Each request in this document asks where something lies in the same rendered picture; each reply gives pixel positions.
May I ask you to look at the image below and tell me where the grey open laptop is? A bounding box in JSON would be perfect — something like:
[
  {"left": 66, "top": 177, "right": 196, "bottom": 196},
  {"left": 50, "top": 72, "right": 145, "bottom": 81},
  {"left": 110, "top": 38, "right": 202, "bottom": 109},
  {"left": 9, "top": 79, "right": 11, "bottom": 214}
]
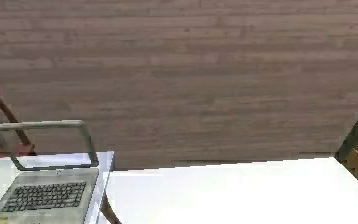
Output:
[{"left": 0, "top": 119, "right": 100, "bottom": 224}]

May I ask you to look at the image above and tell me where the brown wooden chair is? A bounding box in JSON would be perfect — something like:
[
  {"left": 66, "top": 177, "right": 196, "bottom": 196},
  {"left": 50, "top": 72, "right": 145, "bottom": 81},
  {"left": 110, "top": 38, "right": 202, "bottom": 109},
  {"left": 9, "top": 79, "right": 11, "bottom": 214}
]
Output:
[{"left": 0, "top": 86, "right": 37, "bottom": 158}]

